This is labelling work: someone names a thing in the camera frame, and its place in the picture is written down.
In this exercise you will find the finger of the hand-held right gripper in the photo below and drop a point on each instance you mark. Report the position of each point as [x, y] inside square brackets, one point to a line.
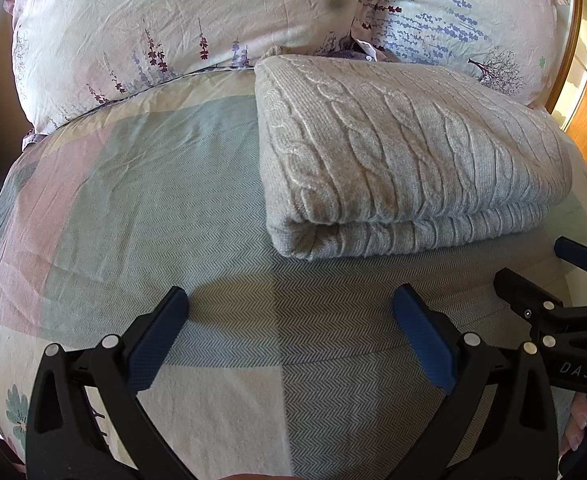
[528, 300]
[581, 255]

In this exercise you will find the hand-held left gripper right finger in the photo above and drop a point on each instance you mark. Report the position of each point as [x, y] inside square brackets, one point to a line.
[426, 342]

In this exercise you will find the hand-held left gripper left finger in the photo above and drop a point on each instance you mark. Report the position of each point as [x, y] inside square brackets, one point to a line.
[153, 347]

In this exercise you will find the person's right hand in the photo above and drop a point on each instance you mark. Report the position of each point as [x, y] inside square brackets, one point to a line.
[576, 417]

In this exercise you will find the plaid bed sheet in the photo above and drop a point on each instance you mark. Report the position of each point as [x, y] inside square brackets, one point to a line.
[173, 200]

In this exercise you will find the green floral pillow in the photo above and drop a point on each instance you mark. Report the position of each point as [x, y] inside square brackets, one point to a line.
[453, 25]

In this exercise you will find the pink floral pillow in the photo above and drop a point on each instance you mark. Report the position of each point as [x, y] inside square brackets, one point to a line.
[173, 25]

